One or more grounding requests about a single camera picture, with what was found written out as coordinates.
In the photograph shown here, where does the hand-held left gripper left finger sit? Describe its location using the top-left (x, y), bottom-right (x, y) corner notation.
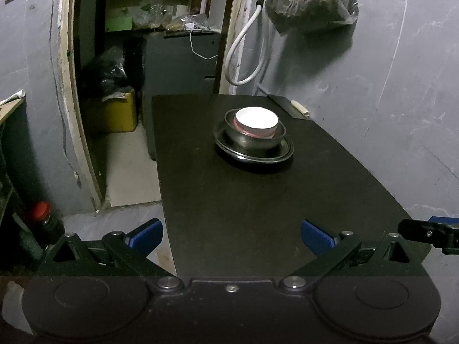
top-left (36, 218), bottom-right (182, 291)

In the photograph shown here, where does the wooden shelf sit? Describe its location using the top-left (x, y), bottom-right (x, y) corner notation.
top-left (0, 91), bottom-right (27, 124)

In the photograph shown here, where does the white hose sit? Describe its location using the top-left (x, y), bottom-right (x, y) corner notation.
top-left (224, 0), bottom-right (272, 86)

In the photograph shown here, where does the black cabinet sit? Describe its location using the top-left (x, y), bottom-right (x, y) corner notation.
top-left (141, 32), bottom-right (221, 161)

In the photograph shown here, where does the green box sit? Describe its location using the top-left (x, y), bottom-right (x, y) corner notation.
top-left (105, 16), bottom-right (133, 32)

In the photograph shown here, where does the pale door frame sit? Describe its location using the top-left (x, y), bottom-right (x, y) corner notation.
top-left (59, 0), bottom-right (245, 213)

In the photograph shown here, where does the deep steel bowl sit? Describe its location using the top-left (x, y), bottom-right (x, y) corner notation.
top-left (224, 109), bottom-right (287, 152)

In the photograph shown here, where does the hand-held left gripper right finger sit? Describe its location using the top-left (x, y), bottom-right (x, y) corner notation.
top-left (280, 218), bottom-right (429, 291)

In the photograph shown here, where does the white charging cable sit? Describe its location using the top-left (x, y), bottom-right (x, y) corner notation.
top-left (188, 28), bottom-right (219, 60)

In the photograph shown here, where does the black wall cable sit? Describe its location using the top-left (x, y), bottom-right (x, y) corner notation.
top-left (48, 0), bottom-right (80, 187)

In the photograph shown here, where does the yellow box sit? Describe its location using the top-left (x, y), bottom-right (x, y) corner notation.
top-left (84, 87), bottom-right (138, 135)

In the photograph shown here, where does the red-capped dark bottle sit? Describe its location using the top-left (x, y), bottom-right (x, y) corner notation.
top-left (28, 201), bottom-right (65, 245)

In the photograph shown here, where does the large steel plate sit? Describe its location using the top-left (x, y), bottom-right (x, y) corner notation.
top-left (213, 120), bottom-right (295, 165)

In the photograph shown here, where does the cleaver with white handle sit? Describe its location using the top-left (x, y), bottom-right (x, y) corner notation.
top-left (267, 95), bottom-right (310, 119)

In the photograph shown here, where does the pile of clear plastic bags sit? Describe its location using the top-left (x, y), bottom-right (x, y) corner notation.
top-left (125, 0), bottom-right (210, 32)

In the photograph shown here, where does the clear plastic bag of greens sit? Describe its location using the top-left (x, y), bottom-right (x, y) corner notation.
top-left (263, 0), bottom-right (359, 35)

